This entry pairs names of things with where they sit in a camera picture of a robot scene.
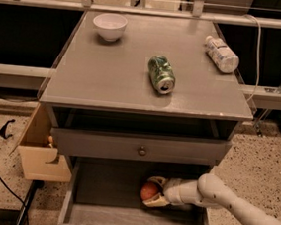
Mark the white ceramic bowl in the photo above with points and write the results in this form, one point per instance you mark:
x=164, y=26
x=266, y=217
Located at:
x=110, y=26

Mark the red apple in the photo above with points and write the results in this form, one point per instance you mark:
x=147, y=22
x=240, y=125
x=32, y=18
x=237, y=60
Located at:
x=148, y=191

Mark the green soda can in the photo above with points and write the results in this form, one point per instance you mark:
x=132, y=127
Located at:
x=161, y=74

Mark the grey open middle drawer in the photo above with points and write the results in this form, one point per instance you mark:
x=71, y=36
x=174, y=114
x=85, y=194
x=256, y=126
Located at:
x=107, y=192

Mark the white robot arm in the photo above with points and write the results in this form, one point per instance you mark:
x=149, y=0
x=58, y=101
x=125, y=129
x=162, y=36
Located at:
x=206, y=191

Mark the clear plastic water bottle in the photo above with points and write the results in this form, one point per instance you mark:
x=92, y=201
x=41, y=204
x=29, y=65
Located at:
x=221, y=54

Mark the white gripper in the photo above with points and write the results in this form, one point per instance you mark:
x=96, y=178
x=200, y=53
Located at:
x=173, y=190

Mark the grey top drawer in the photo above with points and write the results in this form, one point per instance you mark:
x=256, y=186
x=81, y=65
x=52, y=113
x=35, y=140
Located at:
x=132, y=147

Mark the black clamp tool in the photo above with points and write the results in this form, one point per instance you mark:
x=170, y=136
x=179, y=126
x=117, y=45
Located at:
x=3, y=130

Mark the grey drawer cabinet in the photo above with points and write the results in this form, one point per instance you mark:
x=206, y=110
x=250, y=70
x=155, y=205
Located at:
x=105, y=86

